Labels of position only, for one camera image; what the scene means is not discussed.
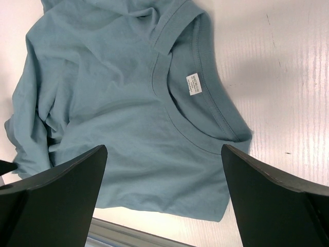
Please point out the aluminium mounting rail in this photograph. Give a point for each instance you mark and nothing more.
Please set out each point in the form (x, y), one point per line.
(103, 233)

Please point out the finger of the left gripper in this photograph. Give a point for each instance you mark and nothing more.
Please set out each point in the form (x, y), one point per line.
(7, 167)

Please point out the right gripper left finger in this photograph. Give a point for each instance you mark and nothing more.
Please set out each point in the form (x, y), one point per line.
(54, 207)

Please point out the blue-grey t-shirt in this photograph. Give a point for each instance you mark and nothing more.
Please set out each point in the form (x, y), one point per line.
(139, 77)

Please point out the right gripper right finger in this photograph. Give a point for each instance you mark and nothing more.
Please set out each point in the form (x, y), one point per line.
(273, 207)

